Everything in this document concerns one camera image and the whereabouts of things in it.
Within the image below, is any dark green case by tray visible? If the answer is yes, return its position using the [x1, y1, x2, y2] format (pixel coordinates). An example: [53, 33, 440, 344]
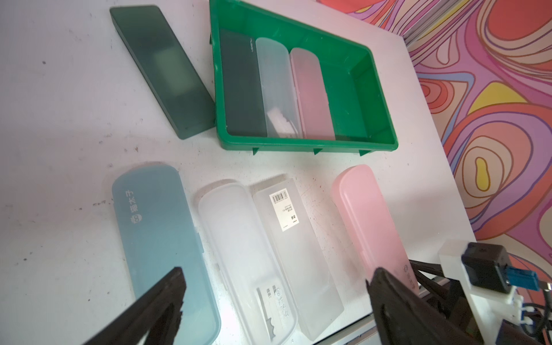
[109, 5, 216, 139]

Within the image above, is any green plastic storage tray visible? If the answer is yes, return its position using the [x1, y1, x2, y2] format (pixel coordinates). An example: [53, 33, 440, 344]
[209, 1, 398, 155]

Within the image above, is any teal pencil case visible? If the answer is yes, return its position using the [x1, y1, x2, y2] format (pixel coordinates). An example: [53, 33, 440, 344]
[112, 164, 221, 344]

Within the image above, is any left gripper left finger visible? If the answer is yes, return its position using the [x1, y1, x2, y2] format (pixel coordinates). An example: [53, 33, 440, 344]
[86, 267, 187, 344]

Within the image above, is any clear rectangular barcode pencil case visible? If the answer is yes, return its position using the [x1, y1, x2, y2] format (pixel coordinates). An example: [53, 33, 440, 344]
[253, 178, 344, 341]

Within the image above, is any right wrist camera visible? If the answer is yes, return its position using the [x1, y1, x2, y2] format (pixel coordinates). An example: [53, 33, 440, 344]
[438, 239, 524, 344]

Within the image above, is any dark green pencil case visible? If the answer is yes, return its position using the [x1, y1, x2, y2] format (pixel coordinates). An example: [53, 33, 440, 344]
[220, 29, 267, 137]

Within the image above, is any clear frosted pencil case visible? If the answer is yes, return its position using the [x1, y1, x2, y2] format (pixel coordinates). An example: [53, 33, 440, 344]
[255, 37, 303, 139]

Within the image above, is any clear rounded pencil case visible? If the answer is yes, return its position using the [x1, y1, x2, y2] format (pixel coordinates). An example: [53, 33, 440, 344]
[198, 183, 298, 344]

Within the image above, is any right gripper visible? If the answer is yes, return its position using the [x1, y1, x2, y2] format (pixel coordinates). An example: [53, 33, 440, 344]
[410, 260, 483, 344]

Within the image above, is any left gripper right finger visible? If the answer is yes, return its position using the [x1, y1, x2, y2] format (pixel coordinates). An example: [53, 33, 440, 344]
[367, 267, 468, 344]

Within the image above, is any pink pencil case with label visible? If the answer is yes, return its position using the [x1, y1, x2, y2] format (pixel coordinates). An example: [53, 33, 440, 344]
[331, 165, 419, 294]

